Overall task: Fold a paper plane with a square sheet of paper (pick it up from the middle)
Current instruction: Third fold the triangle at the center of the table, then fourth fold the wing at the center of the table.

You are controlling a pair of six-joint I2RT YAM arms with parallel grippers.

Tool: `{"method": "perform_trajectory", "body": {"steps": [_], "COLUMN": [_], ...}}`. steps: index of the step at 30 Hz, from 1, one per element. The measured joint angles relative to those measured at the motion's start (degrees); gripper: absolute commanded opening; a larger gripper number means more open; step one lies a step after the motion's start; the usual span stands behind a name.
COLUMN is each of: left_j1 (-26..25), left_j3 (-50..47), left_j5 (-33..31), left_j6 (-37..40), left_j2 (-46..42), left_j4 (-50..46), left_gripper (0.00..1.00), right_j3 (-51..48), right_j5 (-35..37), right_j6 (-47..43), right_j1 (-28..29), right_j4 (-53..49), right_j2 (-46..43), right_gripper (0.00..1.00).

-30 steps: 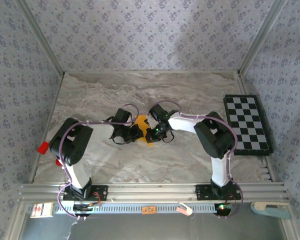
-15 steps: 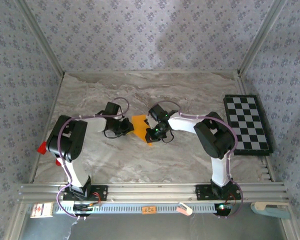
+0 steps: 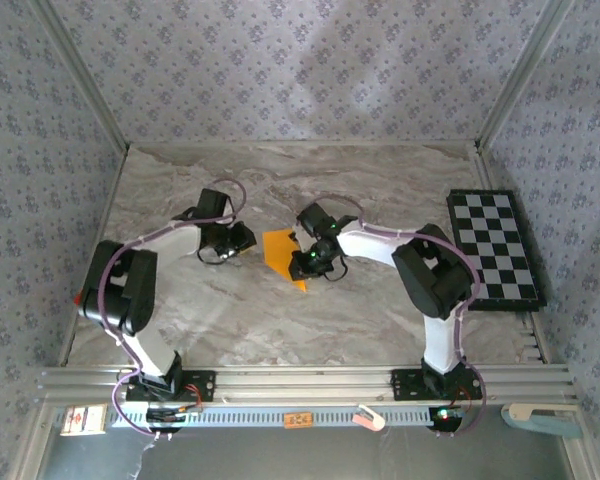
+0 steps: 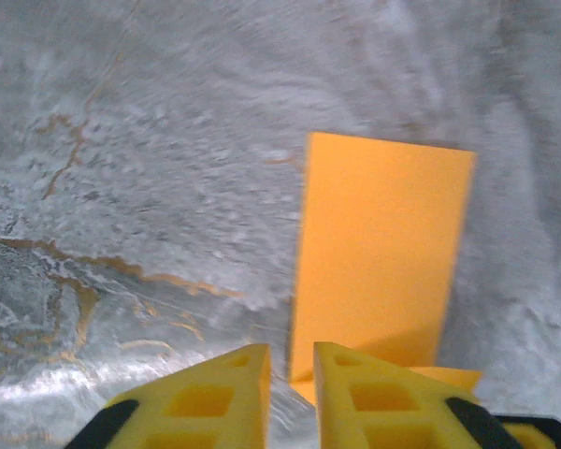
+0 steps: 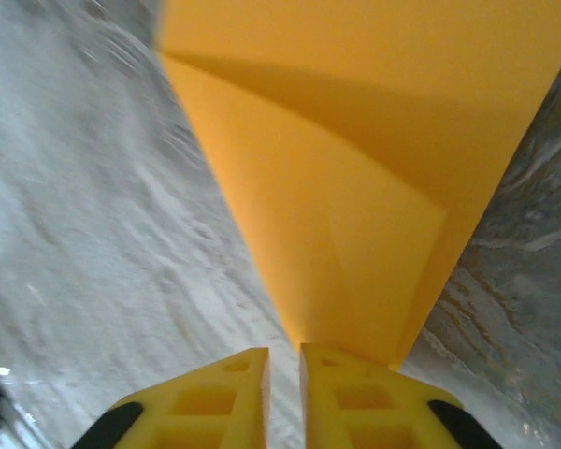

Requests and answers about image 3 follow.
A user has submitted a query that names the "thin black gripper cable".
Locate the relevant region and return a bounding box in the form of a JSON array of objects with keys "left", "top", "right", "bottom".
[
  {"left": 196, "top": 244, "right": 241, "bottom": 266},
  {"left": 323, "top": 254, "right": 350, "bottom": 282}
]

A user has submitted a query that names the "grey slotted cable duct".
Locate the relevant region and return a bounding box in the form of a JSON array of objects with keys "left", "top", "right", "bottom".
[{"left": 104, "top": 405, "right": 469, "bottom": 429}]

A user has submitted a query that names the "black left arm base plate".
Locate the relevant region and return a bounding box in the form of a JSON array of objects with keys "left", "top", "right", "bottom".
[{"left": 124, "top": 368, "right": 217, "bottom": 402}]

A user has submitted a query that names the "pink white clip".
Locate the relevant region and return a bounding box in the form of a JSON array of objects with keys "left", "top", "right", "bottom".
[{"left": 352, "top": 403, "right": 386, "bottom": 432}]

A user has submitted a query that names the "teal beige tool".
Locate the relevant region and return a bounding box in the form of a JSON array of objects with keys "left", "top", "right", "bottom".
[{"left": 500, "top": 403, "right": 584, "bottom": 440}]

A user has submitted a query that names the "aluminium frame post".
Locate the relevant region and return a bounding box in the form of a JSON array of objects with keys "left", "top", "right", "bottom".
[
  {"left": 474, "top": 0, "right": 576, "bottom": 151},
  {"left": 27, "top": 0, "right": 131, "bottom": 151}
]

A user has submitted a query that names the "white card with red print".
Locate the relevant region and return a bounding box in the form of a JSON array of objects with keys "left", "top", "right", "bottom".
[{"left": 59, "top": 403, "right": 109, "bottom": 436}]

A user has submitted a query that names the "thin black right gripper cable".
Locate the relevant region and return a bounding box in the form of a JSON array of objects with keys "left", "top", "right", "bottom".
[{"left": 323, "top": 254, "right": 350, "bottom": 282}]

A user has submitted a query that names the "thin black left gripper cable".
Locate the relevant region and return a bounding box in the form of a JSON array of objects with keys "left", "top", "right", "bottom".
[{"left": 196, "top": 244, "right": 241, "bottom": 266}]

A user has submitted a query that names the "orange tag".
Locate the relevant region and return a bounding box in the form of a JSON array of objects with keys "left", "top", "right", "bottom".
[{"left": 282, "top": 411, "right": 315, "bottom": 430}]

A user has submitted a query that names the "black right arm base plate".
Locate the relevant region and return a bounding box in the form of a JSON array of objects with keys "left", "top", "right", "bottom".
[{"left": 390, "top": 368, "right": 484, "bottom": 402}]

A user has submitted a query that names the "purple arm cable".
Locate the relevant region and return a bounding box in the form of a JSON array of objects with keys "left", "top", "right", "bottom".
[
  {"left": 97, "top": 178, "right": 247, "bottom": 441},
  {"left": 312, "top": 195, "right": 487, "bottom": 439}
]

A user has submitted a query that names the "aluminium mounting rail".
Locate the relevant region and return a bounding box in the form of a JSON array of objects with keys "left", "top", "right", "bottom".
[{"left": 37, "top": 363, "right": 579, "bottom": 407}]

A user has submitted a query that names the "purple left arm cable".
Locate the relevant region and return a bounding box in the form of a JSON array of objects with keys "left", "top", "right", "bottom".
[{"left": 97, "top": 178, "right": 247, "bottom": 441}]

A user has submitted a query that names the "black grey checkerboard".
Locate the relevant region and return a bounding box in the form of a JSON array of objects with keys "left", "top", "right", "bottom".
[{"left": 445, "top": 189, "right": 549, "bottom": 314}]

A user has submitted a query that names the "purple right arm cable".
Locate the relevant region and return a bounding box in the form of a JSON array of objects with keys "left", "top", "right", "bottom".
[{"left": 312, "top": 195, "right": 487, "bottom": 439}]

